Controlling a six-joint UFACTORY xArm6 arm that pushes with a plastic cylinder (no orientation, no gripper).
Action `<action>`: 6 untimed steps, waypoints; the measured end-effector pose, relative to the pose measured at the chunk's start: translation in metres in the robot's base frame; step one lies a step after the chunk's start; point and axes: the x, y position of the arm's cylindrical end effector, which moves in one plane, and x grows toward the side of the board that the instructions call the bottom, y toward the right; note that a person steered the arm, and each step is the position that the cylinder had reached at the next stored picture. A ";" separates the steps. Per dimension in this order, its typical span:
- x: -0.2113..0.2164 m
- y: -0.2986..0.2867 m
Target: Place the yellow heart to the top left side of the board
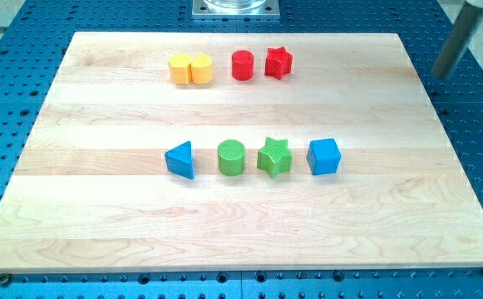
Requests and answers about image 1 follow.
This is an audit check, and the blue cube block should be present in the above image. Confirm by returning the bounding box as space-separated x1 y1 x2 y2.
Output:
306 139 342 175

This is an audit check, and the green cylinder block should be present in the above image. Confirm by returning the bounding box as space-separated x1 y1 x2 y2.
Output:
217 140 245 176

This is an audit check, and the yellow heart block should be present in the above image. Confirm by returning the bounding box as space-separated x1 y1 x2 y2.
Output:
190 53 214 85

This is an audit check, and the grey metal pusher rod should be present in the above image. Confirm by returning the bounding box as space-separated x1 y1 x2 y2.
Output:
431 0 483 80

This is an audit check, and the green star block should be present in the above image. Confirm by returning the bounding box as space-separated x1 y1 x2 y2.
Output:
257 137 293 179

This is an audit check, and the red star block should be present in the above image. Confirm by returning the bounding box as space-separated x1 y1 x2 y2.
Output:
264 47 293 80

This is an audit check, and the blue triangle block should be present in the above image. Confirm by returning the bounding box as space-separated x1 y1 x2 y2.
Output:
165 141 195 179

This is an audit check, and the light wooden board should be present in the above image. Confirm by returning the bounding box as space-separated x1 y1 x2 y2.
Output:
0 32 483 273

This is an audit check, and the clear robot base plate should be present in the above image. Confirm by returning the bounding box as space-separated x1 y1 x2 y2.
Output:
191 0 280 19

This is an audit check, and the red cylinder block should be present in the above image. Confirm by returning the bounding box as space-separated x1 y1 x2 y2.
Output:
231 50 254 81

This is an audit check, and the yellow hexagon block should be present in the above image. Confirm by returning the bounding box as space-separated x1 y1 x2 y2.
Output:
168 54 192 85

